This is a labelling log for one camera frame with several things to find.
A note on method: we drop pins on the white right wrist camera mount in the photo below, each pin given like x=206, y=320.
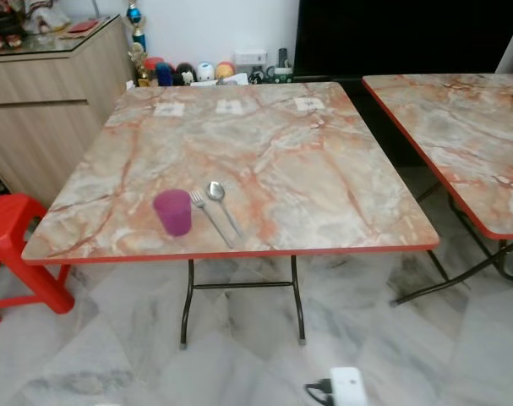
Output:
x=348, y=386

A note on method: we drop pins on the orange round toy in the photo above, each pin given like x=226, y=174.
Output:
x=225, y=70

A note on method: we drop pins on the red round toy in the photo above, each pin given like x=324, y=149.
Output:
x=154, y=64

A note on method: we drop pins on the black round toy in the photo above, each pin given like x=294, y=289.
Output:
x=185, y=74

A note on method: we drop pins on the red plastic stool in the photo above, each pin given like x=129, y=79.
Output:
x=11, y=224

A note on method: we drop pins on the purple plastic cup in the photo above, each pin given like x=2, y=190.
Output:
x=172, y=213

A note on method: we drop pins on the green and white mug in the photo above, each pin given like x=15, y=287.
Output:
x=280, y=74

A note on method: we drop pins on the white wall outlet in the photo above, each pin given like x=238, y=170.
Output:
x=250, y=57

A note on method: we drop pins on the white figurine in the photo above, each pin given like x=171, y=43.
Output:
x=51, y=19

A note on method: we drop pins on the marble-top folding table with labels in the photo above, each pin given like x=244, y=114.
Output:
x=298, y=169

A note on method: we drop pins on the silver metal fork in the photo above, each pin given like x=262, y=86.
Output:
x=198, y=201

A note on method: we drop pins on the small gold trophy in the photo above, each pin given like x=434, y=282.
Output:
x=139, y=61

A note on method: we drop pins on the silver metal spoon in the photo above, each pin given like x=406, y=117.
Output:
x=215, y=190

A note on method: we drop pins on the light wooden cabinet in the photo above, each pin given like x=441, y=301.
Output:
x=45, y=127

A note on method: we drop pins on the dark red figurine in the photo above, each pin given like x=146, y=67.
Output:
x=8, y=22

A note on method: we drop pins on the white paper label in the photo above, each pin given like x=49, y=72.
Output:
x=231, y=106
x=310, y=104

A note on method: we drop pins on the blue round toy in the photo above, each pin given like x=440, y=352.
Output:
x=165, y=75

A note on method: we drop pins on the blue and gold trophy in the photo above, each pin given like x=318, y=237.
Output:
x=135, y=15

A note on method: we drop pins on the white round toy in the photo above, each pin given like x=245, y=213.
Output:
x=205, y=72

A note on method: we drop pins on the red tray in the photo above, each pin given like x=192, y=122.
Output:
x=84, y=27

